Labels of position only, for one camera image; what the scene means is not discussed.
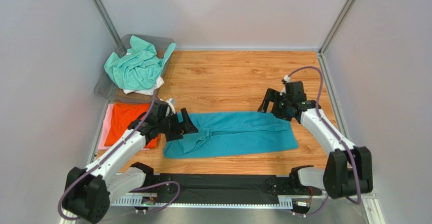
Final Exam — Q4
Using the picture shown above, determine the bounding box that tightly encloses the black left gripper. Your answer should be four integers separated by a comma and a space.
158, 107, 199, 141

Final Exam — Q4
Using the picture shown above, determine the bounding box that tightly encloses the blue t shirt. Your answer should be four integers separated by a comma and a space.
163, 111, 299, 159

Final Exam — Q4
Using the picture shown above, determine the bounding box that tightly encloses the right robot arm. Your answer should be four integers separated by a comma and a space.
258, 81, 373, 199

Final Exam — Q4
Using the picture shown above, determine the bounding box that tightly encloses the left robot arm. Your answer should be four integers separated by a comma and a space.
57, 99, 198, 223

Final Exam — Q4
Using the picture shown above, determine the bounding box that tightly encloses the white t shirt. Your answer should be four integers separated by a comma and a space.
123, 76, 165, 96

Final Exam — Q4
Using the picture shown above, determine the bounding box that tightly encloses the black base mat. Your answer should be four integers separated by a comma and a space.
121, 173, 323, 205

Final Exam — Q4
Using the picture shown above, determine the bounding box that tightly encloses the orange folded t shirt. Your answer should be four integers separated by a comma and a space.
103, 102, 162, 150

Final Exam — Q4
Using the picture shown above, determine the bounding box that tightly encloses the mint green t shirt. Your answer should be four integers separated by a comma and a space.
104, 35, 176, 95

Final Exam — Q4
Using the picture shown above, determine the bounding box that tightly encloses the pink folded t shirt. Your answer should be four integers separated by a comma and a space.
97, 103, 151, 151

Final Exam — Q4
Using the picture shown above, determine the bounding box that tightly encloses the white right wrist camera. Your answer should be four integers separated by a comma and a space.
282, 75, 291, 84

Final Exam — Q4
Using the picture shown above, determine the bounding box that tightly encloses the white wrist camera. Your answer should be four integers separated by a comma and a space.
165, 97, 176, 116
282, 75, 291, 84

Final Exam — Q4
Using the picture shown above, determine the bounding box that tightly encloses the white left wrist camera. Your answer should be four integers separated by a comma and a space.
165, 97, 176, 116

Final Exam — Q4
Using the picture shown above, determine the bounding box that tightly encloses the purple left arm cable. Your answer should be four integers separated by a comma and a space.
57, 92, 182, 221

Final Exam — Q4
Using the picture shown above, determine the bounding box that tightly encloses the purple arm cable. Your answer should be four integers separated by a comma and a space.
57, 92, 182, 221
283, 66, 363, 216

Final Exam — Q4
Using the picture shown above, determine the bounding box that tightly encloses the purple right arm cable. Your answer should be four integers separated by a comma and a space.
283, 66, 363, 216

